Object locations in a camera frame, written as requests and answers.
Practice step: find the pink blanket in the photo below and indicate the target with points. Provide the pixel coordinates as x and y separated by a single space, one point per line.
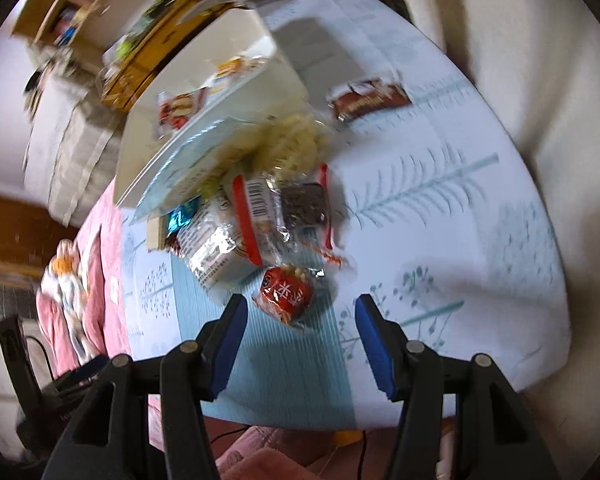
107 320

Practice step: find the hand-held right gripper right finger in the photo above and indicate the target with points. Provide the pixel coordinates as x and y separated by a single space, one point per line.
375 345

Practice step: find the red white snack packet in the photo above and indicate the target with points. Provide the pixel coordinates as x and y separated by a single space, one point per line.
177 110

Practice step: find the clear red-edged snack packet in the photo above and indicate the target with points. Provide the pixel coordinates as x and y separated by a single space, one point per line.
230 245

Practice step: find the brown white snack packet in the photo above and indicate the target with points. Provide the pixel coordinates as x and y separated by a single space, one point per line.
367 99

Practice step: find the blue candy wrapper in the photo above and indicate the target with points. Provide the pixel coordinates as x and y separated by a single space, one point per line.
182 217

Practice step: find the dark seaweed snack packet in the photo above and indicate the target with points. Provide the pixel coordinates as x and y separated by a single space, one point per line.
305 205

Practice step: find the orange white plush toy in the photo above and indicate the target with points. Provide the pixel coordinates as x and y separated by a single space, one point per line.
65 280

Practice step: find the orange striped snack packet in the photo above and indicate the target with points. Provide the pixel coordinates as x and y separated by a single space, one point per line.
330 257

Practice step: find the white lace-covered cabinet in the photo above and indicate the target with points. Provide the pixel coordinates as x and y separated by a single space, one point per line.
65 145

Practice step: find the wooden desk with drawers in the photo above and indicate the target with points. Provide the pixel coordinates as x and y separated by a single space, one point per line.
135 75

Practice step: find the clear noodle snack packet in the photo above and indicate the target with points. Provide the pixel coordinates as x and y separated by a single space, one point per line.
285 140

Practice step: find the cream curtain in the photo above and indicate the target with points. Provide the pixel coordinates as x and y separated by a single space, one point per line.
530 60

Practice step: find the wooden bookshelf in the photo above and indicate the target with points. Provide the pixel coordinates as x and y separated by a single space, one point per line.
65 5

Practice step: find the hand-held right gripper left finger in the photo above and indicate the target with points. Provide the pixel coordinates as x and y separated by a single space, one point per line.
230 340

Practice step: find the brown wooden door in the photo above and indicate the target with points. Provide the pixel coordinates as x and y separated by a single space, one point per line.
10 240

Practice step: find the white plastic storage box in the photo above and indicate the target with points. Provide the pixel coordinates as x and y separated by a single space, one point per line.
260 90

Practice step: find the small red snack packet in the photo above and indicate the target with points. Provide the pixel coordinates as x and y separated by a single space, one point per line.
285 295

